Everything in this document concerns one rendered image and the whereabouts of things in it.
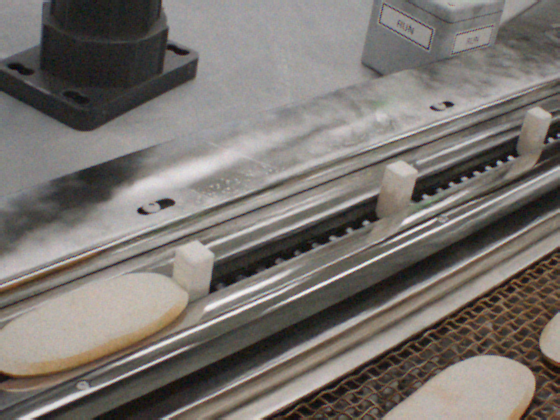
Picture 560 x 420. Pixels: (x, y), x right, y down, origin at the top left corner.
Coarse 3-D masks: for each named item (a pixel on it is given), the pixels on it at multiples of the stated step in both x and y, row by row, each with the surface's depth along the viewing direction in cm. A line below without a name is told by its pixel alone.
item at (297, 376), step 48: (528, 240) 47; (432, 288) 42; (480, 288) 43; (336, 336) 38; (384, 336) 40; (480, 336) 41; (528, 336) 40; (240, 384) 35; (288, 384) 37; (336, 384) 37; (384, 384) 37
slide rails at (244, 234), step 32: (480, 128) 65; (512, 128) 66; (416, 160) 60; (448, 160) 61; (512, 160) 62; (544, 160) 63; (320, 192) 55; (352, 192) 56; (448, 192) 57; (224, 224) 51; (256, 224) 52; (288, 224) 52; (384, 224) 54; (160, 256) 48; (224, 256) 49; (320, 256) 50; (64, 288) 45; (224, 288) 47; (256, 288) 48; (0, 320) 43; (192, 320) 45; (0, 384) 39; (32, 384) 40
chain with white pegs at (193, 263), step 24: (528, 120) 64; (528, 144) 64; (408, 168) 55; (480, 168) 63; (384, 192) 55; (408, 192) 55; (432, 192) 60; (360, 216) 56; (384, 216) 56; (312, 240) 53; (192, 264) 45; (264, 264) 51; (192, 288) 46; (216, 288) 49
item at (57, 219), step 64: (448, 64) 69; (512, 64) 71; (256, 128) 57; (320, 128) 58; (384, 128) 60; (64, 192) 49; (128, 192) 50; (192, 192) 51; (0, 256) 44; (64, 256) 45
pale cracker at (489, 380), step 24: (480, 360) 37; (504, 360) 38; (432, 384) 36; (456, 384) 36; (480, 384) 36; (504, 384) 36; (528, 384) 36; (408, 408) 34; (432, 408) 34; (456, 408) 34; (480, 408) 34; (504, 408) 35
